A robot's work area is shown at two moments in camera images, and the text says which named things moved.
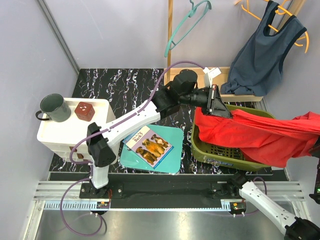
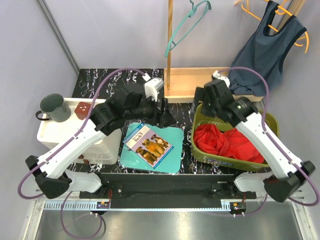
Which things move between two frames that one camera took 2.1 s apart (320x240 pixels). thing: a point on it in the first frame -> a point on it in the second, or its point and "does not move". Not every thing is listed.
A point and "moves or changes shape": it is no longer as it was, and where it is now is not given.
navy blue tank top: (256, 69) does not move
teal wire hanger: (190, 14) does not move
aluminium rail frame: (59, 213) does not move
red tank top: (264, 141) moves or changes shape
